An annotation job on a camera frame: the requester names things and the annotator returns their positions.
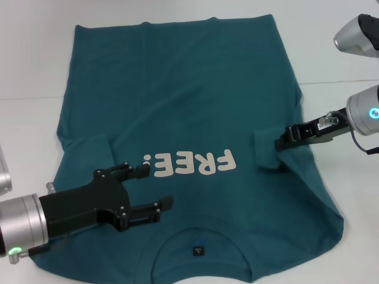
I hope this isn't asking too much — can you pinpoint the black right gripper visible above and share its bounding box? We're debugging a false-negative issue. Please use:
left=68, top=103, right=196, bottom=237
left=274, top=106, right=352, bottom=153

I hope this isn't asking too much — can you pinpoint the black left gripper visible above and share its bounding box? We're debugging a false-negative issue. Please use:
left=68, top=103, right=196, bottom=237
left=37, top=161, right=175, bottom=239

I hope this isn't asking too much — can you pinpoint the teal t-shirt with FREE print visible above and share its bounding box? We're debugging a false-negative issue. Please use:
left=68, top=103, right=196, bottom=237
left=31, top=13, right=346, bottom=284

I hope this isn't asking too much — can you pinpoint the left arm cable with plug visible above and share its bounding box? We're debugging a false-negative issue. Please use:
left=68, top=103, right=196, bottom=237
left=8, top=244, right=52, bottom=264

